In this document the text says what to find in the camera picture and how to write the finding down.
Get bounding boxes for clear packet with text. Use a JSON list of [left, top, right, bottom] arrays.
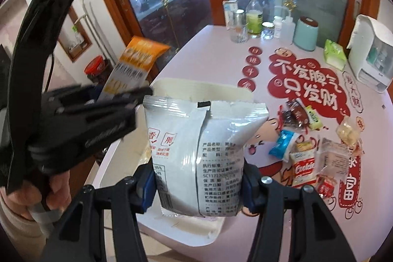
[[316, 139, 351, 179]]

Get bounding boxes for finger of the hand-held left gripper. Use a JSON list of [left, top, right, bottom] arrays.
[[43, 83, 99, 107], [89, 86, 154, 116]]

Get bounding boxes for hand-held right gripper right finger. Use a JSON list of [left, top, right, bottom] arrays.
[[242, 163, 357, 262]]

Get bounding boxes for orange and white snack packet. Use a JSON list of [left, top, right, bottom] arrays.
[[98, 36, 171, 104]]

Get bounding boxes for blue foil snack packet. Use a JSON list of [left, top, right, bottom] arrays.
[[269, 129, 300, 163]]

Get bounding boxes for small red snack packet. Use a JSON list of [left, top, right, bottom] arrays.
[[315, 176, 338, 198]]

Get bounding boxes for white snack bag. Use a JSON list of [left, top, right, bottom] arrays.
[[143, 95, 269, 217]]

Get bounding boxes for dark brown candy packet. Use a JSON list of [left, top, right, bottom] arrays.
[[281, 110, 297, 128]]

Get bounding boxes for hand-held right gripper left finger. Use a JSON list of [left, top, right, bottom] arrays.
[[40, 162, 158, 262]]

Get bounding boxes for clear drinking glass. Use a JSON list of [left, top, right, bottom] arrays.
[[230, 26, 249, 44]]

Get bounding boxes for person's left forearm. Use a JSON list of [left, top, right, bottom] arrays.
[[0, 188, 50, 253]]

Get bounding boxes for metal poles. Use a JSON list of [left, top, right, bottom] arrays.
[[81, 0, 115, 60]]

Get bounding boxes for white carton box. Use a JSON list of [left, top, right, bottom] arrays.
[[223, 0, 238, 32]]

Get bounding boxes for green tissue pack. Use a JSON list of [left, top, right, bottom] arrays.
[[324, 39, 347, 70]]

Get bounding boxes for person's left hand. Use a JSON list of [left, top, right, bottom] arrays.
[[6, 171, 73, 220]]

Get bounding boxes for pale yellow clear packet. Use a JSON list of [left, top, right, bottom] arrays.
[[336, 116, 360, 146]]

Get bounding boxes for red and white cookie packet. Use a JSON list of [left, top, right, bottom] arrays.
[[289, 152, 317, 189]]

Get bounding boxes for brown snowflake candy packet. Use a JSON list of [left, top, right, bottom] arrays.
[[287, 99, 309, 127]]

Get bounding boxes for silver metal can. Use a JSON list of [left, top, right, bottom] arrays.
[[233, 10, 246, 31]]

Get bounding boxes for red lid jar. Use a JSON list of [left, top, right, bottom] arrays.
[[84, 55, 112, 86]]

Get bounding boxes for small yellow snack packet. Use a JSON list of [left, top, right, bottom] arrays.
[[295, 142, 314, 153]]

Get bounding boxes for mint canister with brown lid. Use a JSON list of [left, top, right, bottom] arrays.
[[293, 16, 320, 51]]

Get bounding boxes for small glass jar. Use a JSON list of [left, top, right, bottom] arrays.
[[262, 22, 275, 40]]

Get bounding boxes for white water dispenser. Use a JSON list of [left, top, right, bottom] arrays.
[[347, 14, 393, 94]]

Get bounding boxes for white squeeze bottle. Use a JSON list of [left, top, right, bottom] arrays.
[[274, 6, 293, 41]]

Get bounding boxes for glass bottle with green label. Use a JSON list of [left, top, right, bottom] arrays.
[[246, 0, 263, 38]]

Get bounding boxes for white plastic tray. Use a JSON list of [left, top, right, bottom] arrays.
[[92, 78, 254, 246]]

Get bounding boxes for yellow green snack packet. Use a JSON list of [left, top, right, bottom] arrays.
[[305, 105, 323, 131]]

